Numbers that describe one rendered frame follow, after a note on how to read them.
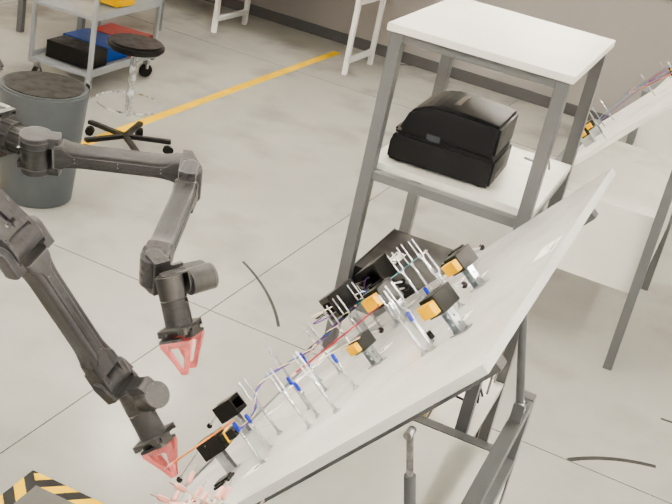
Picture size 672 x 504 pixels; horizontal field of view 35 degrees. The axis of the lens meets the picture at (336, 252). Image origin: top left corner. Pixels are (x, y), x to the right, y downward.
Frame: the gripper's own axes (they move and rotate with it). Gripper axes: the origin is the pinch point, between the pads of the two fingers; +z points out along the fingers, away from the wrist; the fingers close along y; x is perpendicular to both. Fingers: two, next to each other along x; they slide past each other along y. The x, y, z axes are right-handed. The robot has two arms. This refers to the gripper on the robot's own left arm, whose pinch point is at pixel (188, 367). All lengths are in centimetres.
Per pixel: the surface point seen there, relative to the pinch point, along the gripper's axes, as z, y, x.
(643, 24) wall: -62, 738, -159
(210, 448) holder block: 17.3, -1.8, -1.6
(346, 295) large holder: 3, 68, -20
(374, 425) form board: 5, -41, -45
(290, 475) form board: 13.2, -35.3, -28.1
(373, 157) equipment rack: -31, 86, -31
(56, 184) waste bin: -34, 316, 177
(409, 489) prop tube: 23, -23, -46
